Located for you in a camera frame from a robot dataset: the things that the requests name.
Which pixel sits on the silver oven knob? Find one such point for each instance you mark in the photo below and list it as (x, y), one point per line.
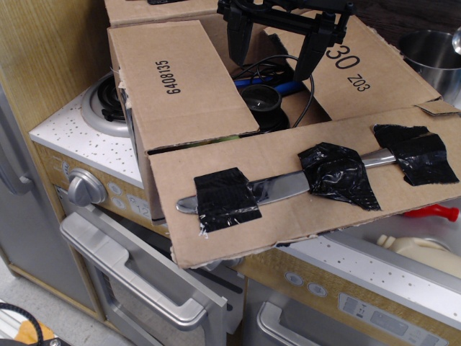
(85, 188)

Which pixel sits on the black tape patch middle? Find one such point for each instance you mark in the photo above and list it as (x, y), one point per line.
(337, 173)

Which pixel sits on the silver toy stove burner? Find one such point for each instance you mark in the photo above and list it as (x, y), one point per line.
(102, 110)

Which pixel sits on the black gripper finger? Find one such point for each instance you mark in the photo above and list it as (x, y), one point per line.
(239, 34)
(313, 48)

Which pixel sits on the black round lens object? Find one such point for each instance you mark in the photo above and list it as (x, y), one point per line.
(265, 104)

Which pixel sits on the silver toy oven door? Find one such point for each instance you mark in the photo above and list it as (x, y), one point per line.
(143, 293)

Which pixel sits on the stainless steel pot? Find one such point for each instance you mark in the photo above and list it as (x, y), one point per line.
(430, 53)

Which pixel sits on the black tape patch left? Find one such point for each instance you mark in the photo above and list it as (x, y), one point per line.
(224, 199)

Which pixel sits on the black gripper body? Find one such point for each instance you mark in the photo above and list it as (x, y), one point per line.
(301, 17)

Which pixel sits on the large brown cardboard box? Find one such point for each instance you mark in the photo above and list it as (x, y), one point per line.
(174, 76)

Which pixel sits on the black tape patch right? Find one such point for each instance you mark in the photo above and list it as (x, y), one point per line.
(421, 154)

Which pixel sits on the cream toy milk jug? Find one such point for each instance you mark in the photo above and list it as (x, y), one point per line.
(424, 251)

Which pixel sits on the black tape patch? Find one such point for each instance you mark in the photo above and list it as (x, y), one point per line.
(224, 199)
(421, 154)
(337, 173)

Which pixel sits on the grey toy fridge door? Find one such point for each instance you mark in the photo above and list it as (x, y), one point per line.
(31, 242)

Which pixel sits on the silver butter knife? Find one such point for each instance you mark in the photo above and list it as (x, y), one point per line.
(258, 193)

